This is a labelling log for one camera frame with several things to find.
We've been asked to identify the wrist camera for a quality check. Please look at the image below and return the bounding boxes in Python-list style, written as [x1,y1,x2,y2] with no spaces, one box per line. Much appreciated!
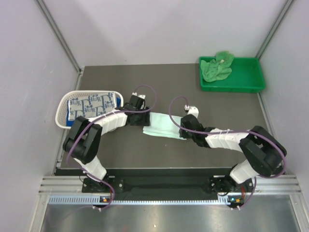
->
[184,105,199,118]
[132,92,146,99]

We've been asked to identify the grey slotted cable duct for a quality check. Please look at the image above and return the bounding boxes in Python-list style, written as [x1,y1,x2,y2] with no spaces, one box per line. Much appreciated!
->
[48,195,230,205]

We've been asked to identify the white perforated plastic basket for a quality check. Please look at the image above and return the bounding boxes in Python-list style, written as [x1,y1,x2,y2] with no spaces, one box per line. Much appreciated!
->
[55,90,124,129]

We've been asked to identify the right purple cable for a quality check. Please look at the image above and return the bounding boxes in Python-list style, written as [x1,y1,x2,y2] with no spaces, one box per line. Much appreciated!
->
[168,96,288,211]

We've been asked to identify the purple cable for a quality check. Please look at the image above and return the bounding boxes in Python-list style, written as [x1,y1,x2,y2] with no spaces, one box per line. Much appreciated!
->
[65,84,158,211]
[168,96,288,211]

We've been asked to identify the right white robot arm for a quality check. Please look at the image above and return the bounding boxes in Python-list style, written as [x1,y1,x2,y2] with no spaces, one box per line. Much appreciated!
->
[179,114,287,192]

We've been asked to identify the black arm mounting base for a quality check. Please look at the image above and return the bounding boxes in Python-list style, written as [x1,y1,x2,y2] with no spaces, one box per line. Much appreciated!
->
[83,168,253,201]

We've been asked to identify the green towel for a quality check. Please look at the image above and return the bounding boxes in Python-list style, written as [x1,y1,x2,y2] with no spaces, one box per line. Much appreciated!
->
[200,51,235,83]

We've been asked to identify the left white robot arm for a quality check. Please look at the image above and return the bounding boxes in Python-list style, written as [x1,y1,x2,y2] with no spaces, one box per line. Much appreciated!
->
[62,93,150,193]

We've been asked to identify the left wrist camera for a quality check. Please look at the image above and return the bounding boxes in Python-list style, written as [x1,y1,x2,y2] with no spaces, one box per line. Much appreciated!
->
[132,92,146,99]

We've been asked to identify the white blue patterned towel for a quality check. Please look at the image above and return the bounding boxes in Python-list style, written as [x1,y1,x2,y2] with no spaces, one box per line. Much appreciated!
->
[67,92,116,121]

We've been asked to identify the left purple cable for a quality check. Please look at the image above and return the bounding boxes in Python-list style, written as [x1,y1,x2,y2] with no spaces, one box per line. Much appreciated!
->
[65,84,158,211]

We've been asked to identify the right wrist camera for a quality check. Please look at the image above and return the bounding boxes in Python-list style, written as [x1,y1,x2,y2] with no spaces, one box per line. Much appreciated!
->
[184,105,199,118]

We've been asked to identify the green plastic bin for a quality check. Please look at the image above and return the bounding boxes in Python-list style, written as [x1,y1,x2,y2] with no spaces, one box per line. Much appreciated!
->
[199,57,266,93]

